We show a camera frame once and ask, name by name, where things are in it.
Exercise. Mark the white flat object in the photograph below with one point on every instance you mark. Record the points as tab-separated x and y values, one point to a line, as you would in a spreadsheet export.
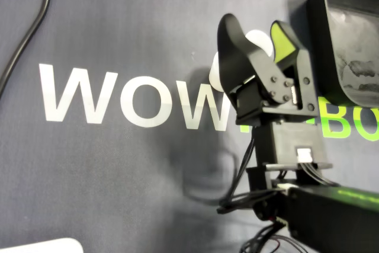
44	247

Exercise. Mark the black plastic tray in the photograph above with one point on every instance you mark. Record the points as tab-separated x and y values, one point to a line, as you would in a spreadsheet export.
355	42

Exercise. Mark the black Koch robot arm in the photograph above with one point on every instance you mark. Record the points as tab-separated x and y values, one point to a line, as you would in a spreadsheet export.
325	211

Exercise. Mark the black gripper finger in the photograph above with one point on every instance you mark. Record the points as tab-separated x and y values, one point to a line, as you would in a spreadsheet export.
234	54
282	45

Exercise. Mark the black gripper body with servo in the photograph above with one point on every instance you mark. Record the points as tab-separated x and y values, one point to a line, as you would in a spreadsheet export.
248	102

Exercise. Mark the white translucent plastic cup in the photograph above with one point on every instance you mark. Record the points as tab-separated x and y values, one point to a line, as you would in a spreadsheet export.
260	42

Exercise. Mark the dark grey WOWROBO mat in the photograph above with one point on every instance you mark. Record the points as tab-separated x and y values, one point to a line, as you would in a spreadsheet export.
103	176

